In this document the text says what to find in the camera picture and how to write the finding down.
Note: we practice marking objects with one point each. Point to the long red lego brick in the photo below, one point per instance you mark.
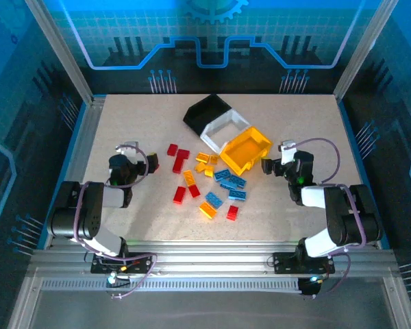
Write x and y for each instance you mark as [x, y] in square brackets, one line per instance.
[178, 166]

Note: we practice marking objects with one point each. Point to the blue lego brick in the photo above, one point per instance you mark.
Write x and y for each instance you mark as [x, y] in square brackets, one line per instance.
[238, 180]
[222, 175]
[214, 199]
[228, 185]
[238, 195]

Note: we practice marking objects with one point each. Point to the red square lego brick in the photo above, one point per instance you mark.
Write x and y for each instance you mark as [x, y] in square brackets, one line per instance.
[183, 154]

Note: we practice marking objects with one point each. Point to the long orange lego brick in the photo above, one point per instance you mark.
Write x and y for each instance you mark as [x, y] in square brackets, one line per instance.
[189, 178]

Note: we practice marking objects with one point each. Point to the small yellow lego brick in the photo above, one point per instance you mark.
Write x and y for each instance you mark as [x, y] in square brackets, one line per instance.
[214, 159]
[209, 171]
[200, 167]

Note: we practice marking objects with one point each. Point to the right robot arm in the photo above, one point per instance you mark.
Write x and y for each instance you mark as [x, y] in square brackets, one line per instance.
[346, 212]

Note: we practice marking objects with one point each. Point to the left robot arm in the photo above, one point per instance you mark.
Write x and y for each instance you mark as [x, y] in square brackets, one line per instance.
[89, 205]

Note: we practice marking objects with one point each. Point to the yellow plastic bin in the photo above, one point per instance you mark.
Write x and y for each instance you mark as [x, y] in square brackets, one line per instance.
[243, 147]

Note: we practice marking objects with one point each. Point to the white translucent bin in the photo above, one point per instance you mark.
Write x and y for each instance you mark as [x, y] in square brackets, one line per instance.
[226, 128]

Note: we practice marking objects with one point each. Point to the black plastic bin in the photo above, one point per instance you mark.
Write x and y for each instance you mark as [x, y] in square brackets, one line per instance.
[205, 109]

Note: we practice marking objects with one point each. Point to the black controller box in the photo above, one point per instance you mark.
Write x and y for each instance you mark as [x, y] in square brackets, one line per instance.
[310, 287]

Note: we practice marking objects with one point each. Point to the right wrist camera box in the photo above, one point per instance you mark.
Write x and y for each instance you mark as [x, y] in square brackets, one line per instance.
[287, 150]

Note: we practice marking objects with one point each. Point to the aluminum side rail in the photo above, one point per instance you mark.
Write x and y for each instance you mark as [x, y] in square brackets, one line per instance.
[85, 137]

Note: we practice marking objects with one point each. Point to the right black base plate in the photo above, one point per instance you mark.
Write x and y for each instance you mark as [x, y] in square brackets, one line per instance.
[284, 263]

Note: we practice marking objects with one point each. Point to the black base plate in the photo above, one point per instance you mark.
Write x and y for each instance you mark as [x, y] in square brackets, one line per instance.
[284, 263]
[140, 264]

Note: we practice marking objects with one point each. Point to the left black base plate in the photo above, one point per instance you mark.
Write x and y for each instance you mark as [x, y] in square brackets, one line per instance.
[140, 264]

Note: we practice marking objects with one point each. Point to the aluminum frame rail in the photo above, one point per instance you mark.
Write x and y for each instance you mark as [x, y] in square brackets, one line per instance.
[209, 257]

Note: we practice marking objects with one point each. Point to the aluminum frame post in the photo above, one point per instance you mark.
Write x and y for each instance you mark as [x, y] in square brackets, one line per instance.
[366, 51]
[60, 51]

